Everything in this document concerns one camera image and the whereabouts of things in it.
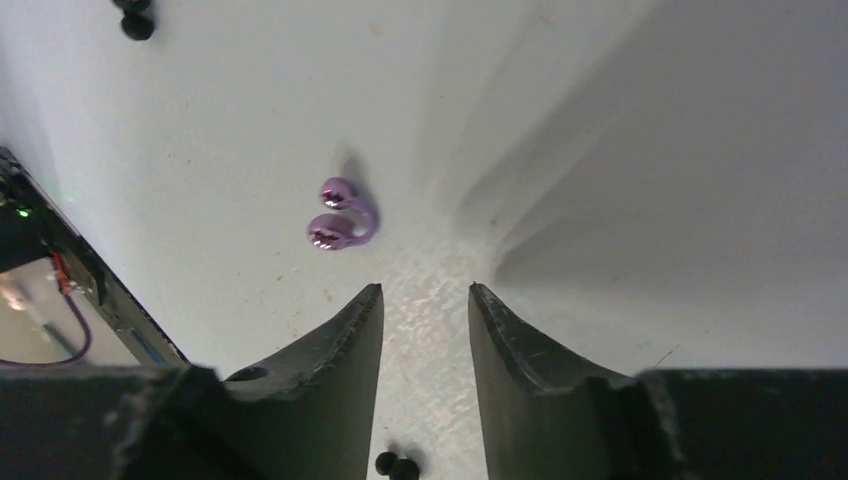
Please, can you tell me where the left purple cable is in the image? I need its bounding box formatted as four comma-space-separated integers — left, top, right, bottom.
0, 291, 93, 369

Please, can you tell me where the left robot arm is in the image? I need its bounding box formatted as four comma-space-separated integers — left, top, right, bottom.
1, 208, 50, 273

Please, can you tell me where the black earbud left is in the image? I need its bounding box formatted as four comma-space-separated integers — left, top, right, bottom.
374, 451, 421, 480

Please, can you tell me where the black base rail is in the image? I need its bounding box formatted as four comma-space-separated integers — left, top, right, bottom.
1, 146, 188, 367

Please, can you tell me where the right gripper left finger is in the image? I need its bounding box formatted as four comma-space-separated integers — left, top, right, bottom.
1, 284, 384, 479

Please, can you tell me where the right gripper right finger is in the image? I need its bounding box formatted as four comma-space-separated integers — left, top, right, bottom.
468, 283, 847, 479

